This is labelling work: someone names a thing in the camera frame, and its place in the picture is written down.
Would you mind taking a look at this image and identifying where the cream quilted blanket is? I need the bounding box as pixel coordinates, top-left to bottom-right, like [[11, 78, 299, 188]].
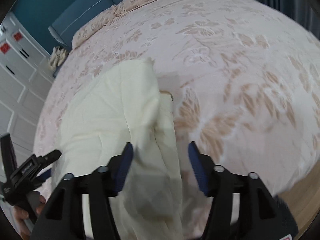
[[52, 58, 183, 239]]

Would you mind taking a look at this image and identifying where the left hand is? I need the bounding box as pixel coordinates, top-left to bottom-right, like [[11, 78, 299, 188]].
[[14, 191, 46, 240]]

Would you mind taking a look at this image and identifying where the white wardrobe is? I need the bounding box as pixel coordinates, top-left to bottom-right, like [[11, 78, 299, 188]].
[[0, 12, 54, 164]]

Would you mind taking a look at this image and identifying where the pink butterfly bedspread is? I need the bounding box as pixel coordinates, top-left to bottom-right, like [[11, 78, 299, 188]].
[[34, 0, 320, 235]]

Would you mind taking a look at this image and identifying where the pile of cream cloths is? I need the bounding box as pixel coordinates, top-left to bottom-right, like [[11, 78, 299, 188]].
[[49, 46, 69, 70]]

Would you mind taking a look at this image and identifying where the left pink floral pillow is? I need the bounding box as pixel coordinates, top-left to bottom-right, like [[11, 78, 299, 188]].
[[72, 5, 117, 50]]

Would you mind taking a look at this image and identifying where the pink floral pillow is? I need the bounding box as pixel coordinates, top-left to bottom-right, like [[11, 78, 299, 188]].
[[72, 5, 117, 50], [113, 0, 157, 17]]

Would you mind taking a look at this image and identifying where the blue upholstered headboard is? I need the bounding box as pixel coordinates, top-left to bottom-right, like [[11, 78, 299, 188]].
[[48, 0, 123, 50]]

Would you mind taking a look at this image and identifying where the right pink floral pillow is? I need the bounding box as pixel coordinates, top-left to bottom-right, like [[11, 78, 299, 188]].
[[113, 0, 157, 17]]

